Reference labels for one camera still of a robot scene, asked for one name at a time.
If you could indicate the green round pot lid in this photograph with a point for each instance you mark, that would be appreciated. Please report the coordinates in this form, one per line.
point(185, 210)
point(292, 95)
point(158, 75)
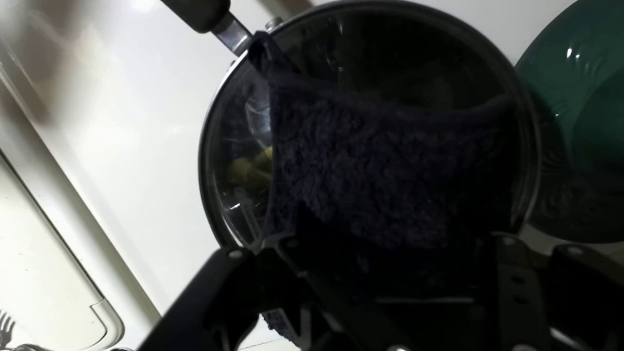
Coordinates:
point(575, 77)

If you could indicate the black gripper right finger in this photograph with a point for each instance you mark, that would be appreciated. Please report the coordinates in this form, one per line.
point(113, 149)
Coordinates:
point(565, 301)

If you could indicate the dark blue towel cloth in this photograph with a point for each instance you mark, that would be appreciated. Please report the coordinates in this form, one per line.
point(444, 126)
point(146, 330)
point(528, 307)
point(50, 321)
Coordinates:
point(390, 174)

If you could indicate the dark metal pot with handle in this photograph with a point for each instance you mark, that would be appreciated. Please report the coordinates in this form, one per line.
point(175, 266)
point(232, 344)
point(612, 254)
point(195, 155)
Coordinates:
point(384, 50)

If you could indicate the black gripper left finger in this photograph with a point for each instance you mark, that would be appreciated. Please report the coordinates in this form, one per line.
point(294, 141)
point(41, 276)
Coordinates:
point(220, 305)

